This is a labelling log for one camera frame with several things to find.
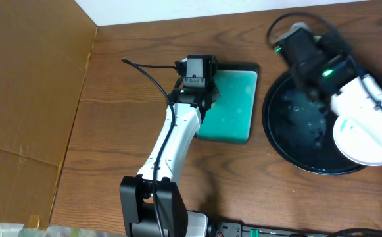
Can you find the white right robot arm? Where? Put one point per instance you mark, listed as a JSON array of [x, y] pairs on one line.
[[359, 100]]

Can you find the white plate with green stain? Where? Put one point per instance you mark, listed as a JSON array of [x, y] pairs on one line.
[[355, 144]]

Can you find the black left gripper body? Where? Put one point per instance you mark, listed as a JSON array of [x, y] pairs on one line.
[[214, 95]]

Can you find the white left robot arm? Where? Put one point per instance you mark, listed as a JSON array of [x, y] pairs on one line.
[[151, 202]]

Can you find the round black tray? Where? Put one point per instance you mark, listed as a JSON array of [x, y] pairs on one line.
[[301, 131]]

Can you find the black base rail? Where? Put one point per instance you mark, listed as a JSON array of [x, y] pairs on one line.
[[227, 229]]

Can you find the brown cardboard panel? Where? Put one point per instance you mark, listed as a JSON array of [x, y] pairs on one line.
[[45, 48]]

